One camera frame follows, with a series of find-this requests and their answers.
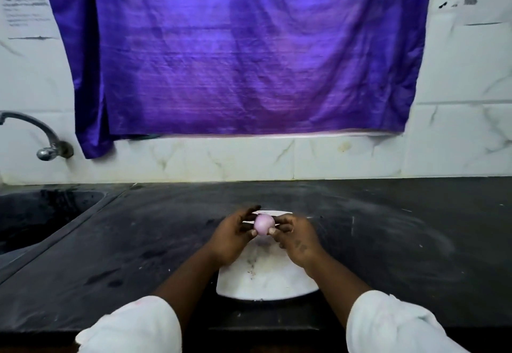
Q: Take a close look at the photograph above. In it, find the black sink basin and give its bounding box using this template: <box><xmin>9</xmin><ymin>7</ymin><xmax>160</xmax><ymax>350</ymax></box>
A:
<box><xmin>0</xmin><ymin>188</ymin><xmax>105</xmax><ymax>256</ymax></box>

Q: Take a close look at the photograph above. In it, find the metal tap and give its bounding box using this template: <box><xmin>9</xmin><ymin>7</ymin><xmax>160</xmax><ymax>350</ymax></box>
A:
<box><xmin>0</xmin><ymin>111</ymin><xmax>74</xmax><ymax>162</ymax></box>

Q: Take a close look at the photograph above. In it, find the person's right hand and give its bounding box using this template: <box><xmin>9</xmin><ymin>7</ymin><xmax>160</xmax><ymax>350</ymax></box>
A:
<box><xmin>268</xmin><ymin>214</ymin><xmax>325</xmax><ymax>268</ymax></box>

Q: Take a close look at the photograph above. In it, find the person's right forearm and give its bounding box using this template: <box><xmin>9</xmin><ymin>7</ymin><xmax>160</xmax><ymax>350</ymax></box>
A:
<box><xmin>305</xmin><ymin>250</ymin><xmax>373</xmax><ymax>328</ymax></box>

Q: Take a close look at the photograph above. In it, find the white cutting board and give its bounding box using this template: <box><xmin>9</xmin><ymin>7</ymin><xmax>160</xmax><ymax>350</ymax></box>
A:
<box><xmin>216</xmin><ymin>210</ymin><xmax>320</xmax><ymax>301</ymax></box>

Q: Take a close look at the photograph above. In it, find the person's left forearm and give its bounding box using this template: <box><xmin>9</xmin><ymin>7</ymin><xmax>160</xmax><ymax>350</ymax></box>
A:
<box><xmin>154</xmin><ymin>247</ymin><xmax>221</xmax><ymax>331</ymax></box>

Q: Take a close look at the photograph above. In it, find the peeled pink onion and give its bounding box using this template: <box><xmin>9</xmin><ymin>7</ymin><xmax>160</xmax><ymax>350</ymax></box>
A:
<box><xmin>254</xmin><ymin>214</ymin><xmax>276</xmax><ymax>236</ymax></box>

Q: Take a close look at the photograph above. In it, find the person's left hand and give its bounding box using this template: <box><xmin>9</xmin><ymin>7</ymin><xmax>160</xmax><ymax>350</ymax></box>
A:
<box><xmin>206</xmin><ymin>205</ymin><xmax>262</xmax><ymax>266</ymax></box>

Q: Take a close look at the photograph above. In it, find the purple cloth curtain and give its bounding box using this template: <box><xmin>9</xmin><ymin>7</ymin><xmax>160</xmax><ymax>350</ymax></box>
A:
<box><xmin>37</xmin><ymin>0</ymin><xmax>435</xmax><ymax>160</ymax></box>

